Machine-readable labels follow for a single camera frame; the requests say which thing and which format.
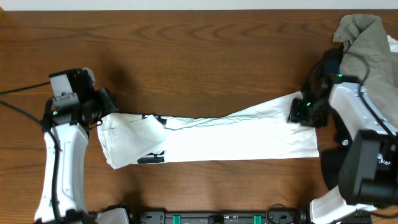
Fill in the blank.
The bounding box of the white t-shirt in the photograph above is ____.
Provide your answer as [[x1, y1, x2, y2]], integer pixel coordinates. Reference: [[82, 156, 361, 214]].
[[97, 92, 319, 169]]

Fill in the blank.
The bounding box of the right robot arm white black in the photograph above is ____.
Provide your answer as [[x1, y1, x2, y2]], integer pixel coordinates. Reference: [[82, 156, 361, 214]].
[[287, 73, 397, 223]]

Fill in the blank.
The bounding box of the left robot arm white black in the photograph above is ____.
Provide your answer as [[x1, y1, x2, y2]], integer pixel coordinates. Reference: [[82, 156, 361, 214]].
[[34, 88, 117, 223]]

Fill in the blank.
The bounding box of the black garment with logo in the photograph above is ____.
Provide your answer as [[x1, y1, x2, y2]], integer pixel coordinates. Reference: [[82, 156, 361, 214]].
[[320, 48, 355, 190]]

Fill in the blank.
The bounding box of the grey khaki garment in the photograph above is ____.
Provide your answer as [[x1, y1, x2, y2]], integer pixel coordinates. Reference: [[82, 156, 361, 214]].
[[333, 14, 397, 126]]

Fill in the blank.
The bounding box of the white garment in pile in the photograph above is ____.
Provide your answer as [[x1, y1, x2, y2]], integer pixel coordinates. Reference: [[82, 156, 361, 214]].
[[387, 35, 398, 53]]

